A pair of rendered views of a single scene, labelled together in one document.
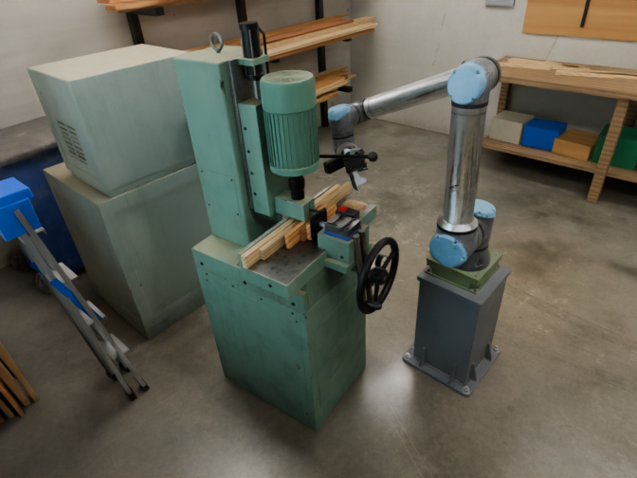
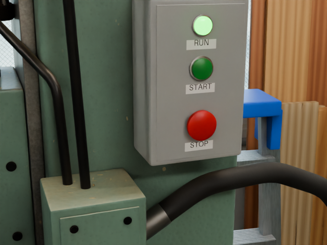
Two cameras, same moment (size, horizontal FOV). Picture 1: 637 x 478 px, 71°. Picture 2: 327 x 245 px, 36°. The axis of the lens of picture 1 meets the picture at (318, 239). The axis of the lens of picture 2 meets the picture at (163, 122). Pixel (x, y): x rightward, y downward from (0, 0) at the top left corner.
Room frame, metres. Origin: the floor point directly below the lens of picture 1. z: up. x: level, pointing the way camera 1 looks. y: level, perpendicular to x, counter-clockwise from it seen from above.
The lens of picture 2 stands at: (2.02, -0.20, 1.51)
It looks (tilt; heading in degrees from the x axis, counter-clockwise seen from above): 17 degrees down; 124
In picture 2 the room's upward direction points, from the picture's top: straight up
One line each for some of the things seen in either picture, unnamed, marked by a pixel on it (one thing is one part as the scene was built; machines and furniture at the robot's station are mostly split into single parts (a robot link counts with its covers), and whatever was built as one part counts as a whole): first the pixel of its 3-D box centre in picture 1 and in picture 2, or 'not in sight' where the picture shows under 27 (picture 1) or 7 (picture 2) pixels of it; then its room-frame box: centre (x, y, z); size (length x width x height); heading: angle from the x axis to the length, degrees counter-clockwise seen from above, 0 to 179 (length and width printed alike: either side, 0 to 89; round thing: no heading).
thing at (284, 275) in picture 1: (324, 243); not in sight; (1.40, -0.02, 0.87); 0.61 x 0.30 x 0.06; 143
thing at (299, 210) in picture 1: (295, 207); not in sight; (1.47, 0.08, 0.99); 0.14 x 0.07 x 0.09; 53
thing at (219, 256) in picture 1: (280, 249); not in sight; (1.53, 0.16, 0.76); 0.57 x 0.45 x 0.09; 53
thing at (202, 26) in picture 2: not in sight; (203, 25); (1.79, 0.22, 1.46); 0.02 x 0.01 x 0.02; 53
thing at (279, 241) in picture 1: (310, 216); not in sight; (1.51, 0.03, 0.92); 0.59 x 0.02 x 0.04; 143
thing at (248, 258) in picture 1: (296, 221); not in sight; (1.47, 0.08, 0.93); 0.60 x 0.02 x 0.05; 143
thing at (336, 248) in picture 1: (343, 239); not in sight; (1.35, -0.09, 0.92); 0.15 x 0.13 x 0.09; 143
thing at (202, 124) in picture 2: not in sight; (201, 125); (1.79, 0.22, 1.36); 0.03 x 0.01 x 0.03; 53
